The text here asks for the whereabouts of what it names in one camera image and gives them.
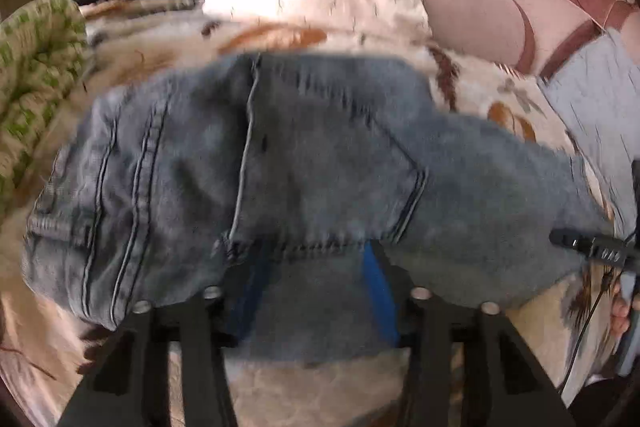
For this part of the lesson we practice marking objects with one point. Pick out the white brown floral blanket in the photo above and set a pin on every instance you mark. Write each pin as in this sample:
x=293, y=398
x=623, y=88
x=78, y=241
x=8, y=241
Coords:
x=480, y=77

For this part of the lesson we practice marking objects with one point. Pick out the blue denim pants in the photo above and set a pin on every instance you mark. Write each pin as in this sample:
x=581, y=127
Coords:
x=310, y=147

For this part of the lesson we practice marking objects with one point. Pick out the person's right hand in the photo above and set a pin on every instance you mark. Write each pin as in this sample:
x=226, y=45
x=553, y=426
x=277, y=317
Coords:
x=622, y=309

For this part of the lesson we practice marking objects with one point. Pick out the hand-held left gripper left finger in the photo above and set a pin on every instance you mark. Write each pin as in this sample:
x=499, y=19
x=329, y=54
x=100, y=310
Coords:
x=248, y=302

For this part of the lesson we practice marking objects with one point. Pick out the grey cloth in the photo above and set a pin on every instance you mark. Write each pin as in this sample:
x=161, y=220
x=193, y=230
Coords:
x=597, y=107

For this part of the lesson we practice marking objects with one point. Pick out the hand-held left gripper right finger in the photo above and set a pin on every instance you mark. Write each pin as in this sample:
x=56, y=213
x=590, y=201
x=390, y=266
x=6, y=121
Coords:
x=378, y=302

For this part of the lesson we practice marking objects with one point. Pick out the pink pillow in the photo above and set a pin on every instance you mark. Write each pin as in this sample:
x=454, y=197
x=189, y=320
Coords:
x=480, y=7

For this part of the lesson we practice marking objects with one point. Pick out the person's dark clothing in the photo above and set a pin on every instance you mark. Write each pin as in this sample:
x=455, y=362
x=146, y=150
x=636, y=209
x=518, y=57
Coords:
x=607, y=404

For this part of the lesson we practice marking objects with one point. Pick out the green patterned cloth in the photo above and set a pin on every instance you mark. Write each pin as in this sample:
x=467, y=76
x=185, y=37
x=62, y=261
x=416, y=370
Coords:
x=35, y=77

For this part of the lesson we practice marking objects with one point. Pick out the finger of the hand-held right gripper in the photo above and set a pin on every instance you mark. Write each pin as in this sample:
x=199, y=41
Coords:
x=592, y=248

